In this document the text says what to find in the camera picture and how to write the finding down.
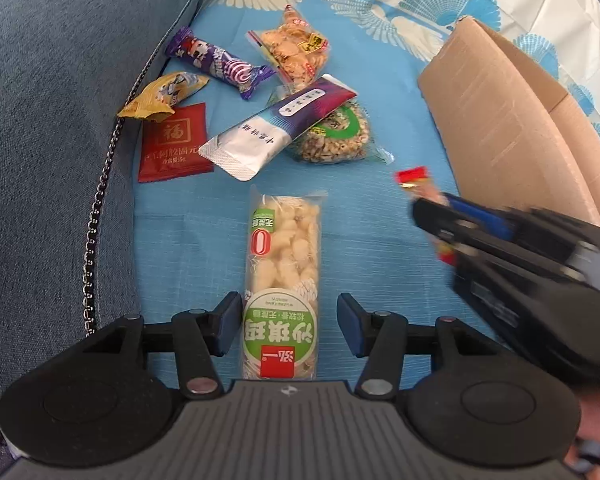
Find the blue fan-print cloth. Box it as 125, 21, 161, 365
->
130, 0, 600, 386

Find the round grain cake packet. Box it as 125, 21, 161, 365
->
267, 87, 396, 166

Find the clear biscuit packet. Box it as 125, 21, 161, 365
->
245, 5, 332, 92

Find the metal chain strap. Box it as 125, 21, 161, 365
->
0, 20, 191, 443

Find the red square sachet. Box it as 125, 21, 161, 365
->
138, 102, 215, 184

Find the silver purple long packet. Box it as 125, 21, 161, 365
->
198, 74, 358, 182

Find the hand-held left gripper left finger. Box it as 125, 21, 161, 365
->
72, 291, 244, 401

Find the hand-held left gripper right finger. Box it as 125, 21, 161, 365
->
336, 292, 501, 401

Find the yellow snack packet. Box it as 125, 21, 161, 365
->
117, 71, 211, 123

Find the blue fabric sofa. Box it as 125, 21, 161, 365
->
0, 0, 211, 480

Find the cardboard box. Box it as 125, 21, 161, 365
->
418, 17, 600, 233

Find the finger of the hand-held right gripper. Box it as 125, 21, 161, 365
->
412, 199, 492, 257
442, 192, 517, 242

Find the long clear puffed bar packet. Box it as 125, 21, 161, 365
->
241, 185, 329, 381

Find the small red snack packet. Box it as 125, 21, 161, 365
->
395, 166, 458, 267

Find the purple candy packet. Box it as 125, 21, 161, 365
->
165, 26, 277, 101

